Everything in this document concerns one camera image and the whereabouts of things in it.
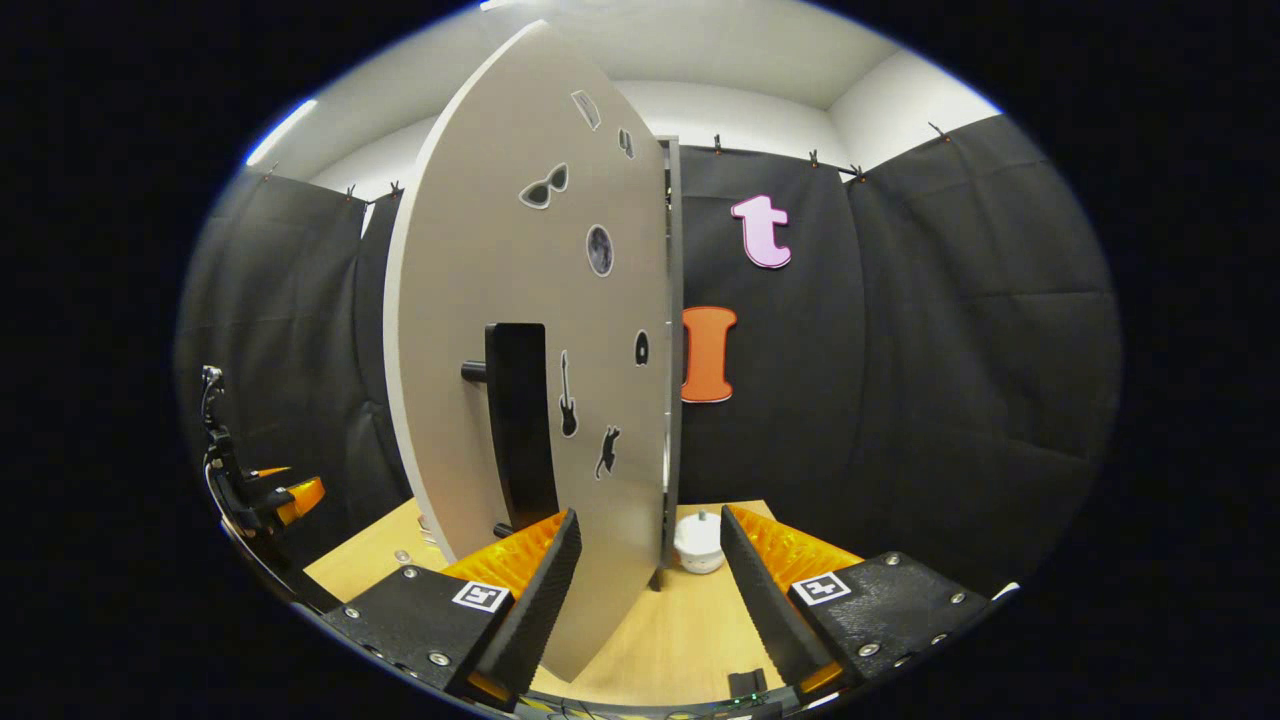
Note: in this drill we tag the black backdrop cloth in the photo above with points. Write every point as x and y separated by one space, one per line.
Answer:
950 400

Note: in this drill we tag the ceiling light panel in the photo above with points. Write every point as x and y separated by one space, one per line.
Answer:
505 4

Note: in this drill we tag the row of small cloth clips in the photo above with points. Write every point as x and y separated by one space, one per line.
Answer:
717 143

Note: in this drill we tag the black table clamp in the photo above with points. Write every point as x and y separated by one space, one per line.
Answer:
748 683

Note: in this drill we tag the beige cabinet door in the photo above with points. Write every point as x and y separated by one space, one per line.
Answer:
480 250

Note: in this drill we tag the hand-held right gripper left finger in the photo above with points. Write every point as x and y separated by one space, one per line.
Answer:
540 600

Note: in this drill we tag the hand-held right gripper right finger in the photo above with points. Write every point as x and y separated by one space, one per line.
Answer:
765 600

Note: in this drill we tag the white round container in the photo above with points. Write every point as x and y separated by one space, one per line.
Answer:
700 548

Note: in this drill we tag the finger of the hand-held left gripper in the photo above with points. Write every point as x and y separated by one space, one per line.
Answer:
305 496

